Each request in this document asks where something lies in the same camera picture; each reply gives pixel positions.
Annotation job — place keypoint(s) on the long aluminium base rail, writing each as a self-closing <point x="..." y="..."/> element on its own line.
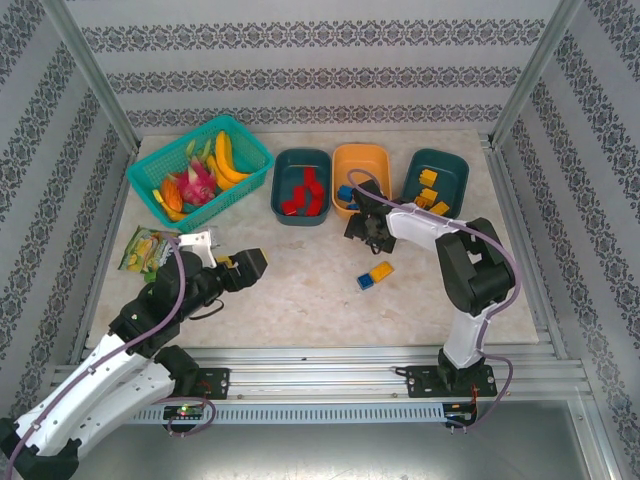
<point x="310" y="372"/>

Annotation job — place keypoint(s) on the teal plastic mesh basket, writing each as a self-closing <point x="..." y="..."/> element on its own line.
<point x="245" y="145"/>

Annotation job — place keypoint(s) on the large yellow toy banana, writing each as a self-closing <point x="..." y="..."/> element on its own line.
<point x="223" y="150"/>

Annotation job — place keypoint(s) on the pink toy dragon fruit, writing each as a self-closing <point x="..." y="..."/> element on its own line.
<point x="196" y="186"/>

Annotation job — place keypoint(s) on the small green toy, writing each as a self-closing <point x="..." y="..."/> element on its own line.
<point x="149" y="276"/>

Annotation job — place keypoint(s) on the yellow toy fruit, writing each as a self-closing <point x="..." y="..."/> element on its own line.
<point x="175" y="215"/>

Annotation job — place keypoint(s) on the aluminium side rail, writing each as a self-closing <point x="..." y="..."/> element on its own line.
<point x="107" y="250"/>
<point x="525" y="250"/>

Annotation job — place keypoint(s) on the long curved yellow lego brick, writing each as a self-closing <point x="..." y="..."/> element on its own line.
<point x="382" y="271"/>

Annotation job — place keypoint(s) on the dark teal plastic bin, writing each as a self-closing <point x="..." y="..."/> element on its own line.
<point x="290" y="165"/>
<point x="450" y="167"/>

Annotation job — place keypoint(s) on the green and yellow snack bag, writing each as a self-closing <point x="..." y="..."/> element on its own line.
<point x="142" y="250"/>

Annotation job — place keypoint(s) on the orange plastic bin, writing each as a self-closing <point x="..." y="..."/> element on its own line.
<point x="360" y="157"/>

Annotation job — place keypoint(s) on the long red lego brick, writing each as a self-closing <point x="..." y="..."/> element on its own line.
<point x="318" y="200"/>

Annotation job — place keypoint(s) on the small circuit board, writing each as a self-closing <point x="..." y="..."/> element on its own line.
<point x="457" y="409"/>
<point x="185" y="411"/>

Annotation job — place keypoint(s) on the blue lego brick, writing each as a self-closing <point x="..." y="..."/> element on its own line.
<point x="365" y="282"/>
<point x="350" y="206"/>
<point x="343" y="194"/>

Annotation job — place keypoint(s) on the orange toy mango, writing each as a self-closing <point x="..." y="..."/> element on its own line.
<point x="171" y="194"/>

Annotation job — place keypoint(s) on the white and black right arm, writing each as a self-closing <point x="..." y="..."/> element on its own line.
<point x="410" y="225"/>

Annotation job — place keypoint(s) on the aluminium frame post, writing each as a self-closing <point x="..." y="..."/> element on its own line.
<point x="85" y="65"/>
<point x="535" y="70"/>

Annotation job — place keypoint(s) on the small yellow toy banana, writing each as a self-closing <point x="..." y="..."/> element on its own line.
<point x="220" y="176"/>

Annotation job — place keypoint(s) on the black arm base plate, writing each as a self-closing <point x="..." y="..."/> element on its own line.
<point x="215" y="382"/>
<point x="420" y="382"/>

